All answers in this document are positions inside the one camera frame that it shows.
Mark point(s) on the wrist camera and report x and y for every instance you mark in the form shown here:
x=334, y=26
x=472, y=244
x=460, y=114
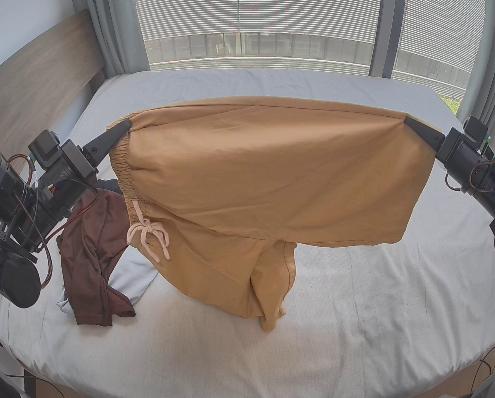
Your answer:
x=44, y=147
x=476, y=131

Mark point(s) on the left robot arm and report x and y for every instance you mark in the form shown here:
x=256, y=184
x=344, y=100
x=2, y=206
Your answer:
x=11, y=272

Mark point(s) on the window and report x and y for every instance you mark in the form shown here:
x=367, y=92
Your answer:
x=389, y=23

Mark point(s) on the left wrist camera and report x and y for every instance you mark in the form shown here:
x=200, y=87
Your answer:
x=44, y=147

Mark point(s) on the tan shorts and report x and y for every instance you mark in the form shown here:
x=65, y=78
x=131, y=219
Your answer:
x=272, y=160

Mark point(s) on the black garment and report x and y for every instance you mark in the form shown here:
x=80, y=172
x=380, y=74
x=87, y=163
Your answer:
x=110, y=185

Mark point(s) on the bed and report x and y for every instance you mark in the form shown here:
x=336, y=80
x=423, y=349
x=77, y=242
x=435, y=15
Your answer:
x=313, y=346

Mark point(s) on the grey-green curtain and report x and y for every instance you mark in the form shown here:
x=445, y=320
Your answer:
x=115, y=23
x=494, y=77

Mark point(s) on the brown garment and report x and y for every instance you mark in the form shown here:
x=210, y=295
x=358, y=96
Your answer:
x=86, y=263

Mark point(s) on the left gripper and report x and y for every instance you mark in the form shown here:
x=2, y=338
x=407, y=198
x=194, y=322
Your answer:
x=75, y=168

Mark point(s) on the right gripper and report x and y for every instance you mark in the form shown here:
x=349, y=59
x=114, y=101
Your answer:
x=459, y=160

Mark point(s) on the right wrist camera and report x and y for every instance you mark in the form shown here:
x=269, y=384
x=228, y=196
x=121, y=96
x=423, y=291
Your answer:
x=476, y=131

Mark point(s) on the pale blue garment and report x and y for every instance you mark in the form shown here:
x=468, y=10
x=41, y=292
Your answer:
x=131, y=276

